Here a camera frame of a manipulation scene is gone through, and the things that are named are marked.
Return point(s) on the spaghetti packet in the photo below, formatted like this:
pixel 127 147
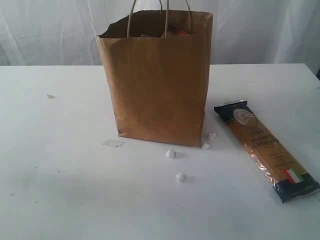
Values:
pixel 288 177

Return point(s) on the brown pouch with orange label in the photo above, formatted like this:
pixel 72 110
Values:
pixel 173 31

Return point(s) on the small white paper scrap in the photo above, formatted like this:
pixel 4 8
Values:
pixel 51 96

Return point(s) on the clear tape patch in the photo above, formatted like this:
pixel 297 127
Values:
pixel 113 143

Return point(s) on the white putty lump centre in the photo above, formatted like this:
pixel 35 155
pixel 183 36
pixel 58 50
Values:
pixel 171 154

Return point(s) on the brown paper bag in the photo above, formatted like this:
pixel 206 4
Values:
pixel 158 85

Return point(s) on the white putty lump by carton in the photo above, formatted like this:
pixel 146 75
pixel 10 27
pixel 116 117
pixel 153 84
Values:
pixel 181 177

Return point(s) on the white putty lump front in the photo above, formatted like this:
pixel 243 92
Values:
pixel 206 145

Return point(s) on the white putty lump near bag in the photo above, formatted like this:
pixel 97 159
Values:
pixel 211 135

